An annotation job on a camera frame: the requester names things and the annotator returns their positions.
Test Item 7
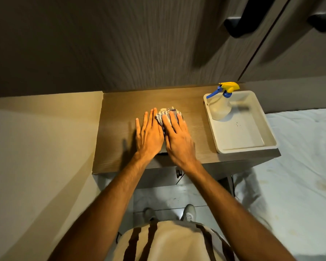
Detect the person's left hand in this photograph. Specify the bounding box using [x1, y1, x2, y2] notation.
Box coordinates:
[135, 107, 166, 161]

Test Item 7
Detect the person's right hand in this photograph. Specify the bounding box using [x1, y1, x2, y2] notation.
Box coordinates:
[162, 111, 198, 168]

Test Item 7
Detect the striped cleaning cloth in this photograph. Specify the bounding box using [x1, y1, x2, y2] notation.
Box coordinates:
[155, 107, 184, 137]

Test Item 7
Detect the person's left forearm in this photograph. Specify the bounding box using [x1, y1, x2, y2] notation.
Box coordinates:
[47, 156, 158, 261]

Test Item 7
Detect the person's right forearm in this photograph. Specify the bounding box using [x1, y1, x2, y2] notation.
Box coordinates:
[179, 160, 297, 261]

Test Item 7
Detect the wooden bedside table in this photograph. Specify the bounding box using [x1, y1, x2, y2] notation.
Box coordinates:
[92, 84, 282, 194]

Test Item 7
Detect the clear spray bottle yellow trigger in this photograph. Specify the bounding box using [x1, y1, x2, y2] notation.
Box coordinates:
[206, 82, 240, 121]

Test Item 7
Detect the white plastic tray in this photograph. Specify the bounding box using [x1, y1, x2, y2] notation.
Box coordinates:
[203, 90, 278, 154]

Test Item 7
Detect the person's right grey shoe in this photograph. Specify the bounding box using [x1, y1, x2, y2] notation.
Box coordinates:
[180, 204, 197, 223]

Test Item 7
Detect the person's grey shoe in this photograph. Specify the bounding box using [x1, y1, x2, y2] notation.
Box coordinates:
[180, 204, 197, 223]
[143, 208, 157, 223]

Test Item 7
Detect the person's left grey shoe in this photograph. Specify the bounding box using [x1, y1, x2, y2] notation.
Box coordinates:
[143, 208, 157, 223]

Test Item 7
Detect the wide wood-grain cabinet door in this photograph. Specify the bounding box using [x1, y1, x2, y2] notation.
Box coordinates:
[0, 0, 292, 99]

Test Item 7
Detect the cream brown-striped shirt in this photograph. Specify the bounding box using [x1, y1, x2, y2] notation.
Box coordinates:
[113, 220, 236, 261]

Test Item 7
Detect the bed with white sheet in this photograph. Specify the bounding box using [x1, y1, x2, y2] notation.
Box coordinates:
[232, 107, 326, 261]

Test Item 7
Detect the narrow wood-grain cabinet door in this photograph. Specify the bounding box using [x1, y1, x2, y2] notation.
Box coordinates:
[239, 0, 326, 82]

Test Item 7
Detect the black cable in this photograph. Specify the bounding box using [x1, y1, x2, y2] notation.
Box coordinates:
[228, 175, 236, 199]

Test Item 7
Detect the long black cabinet handle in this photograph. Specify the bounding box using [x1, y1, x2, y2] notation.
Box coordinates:
[223, 0, 278, 39]

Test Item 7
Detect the short black cabinet handle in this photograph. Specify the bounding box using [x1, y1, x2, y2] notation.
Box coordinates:
[307, 11, 326, 33]

